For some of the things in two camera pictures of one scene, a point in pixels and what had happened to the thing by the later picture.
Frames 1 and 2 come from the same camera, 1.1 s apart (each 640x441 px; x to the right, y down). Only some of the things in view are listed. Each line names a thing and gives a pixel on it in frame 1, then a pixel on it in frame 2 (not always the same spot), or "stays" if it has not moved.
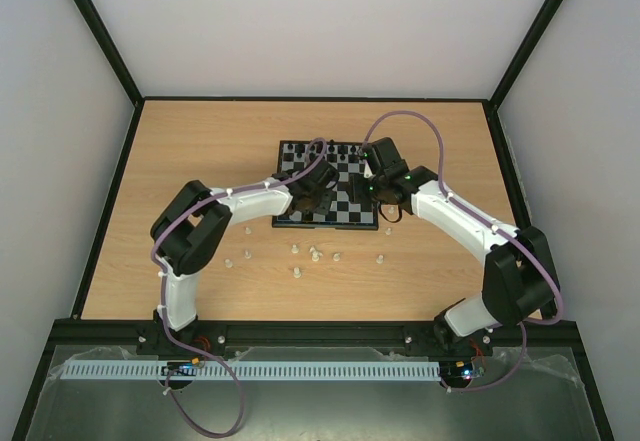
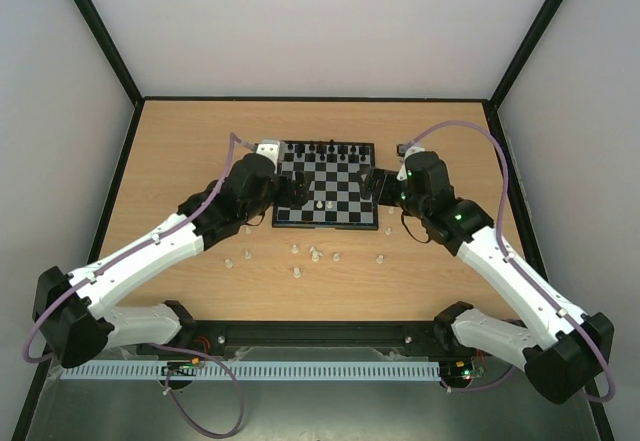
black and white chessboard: x=347 y=160 stays
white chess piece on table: x=315 y=254 stays
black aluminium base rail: x=301 y=333 stays
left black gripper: x=325 y=207 → x=302 y=191
